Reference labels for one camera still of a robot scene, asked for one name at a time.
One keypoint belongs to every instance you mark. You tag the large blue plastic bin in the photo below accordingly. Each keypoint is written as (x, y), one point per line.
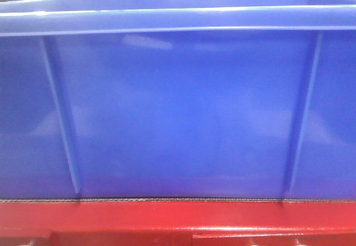
(178, 98)

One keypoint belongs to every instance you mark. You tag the red conveyor frame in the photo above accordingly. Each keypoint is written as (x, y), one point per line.
(178, 223)

